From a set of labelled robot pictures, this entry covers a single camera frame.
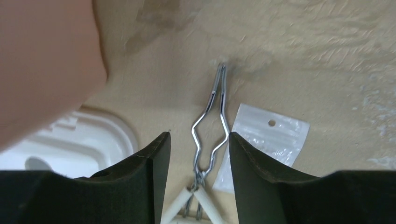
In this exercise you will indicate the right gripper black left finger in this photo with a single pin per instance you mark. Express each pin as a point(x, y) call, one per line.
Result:
point(129, 192)

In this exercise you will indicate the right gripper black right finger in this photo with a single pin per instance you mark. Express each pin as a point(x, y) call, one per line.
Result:
point(269, 192)

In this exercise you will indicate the small white sachet packet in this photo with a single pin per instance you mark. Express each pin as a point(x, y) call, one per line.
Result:
point(279, 136)

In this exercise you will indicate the metal crucible tongs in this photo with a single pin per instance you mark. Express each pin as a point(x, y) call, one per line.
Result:
point(210, 131)

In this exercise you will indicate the white plastic bin lid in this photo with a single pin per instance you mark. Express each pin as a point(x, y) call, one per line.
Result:
point(79, 144)

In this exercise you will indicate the pink plastic bin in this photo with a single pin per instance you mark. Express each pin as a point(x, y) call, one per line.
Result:
point(50, 63)

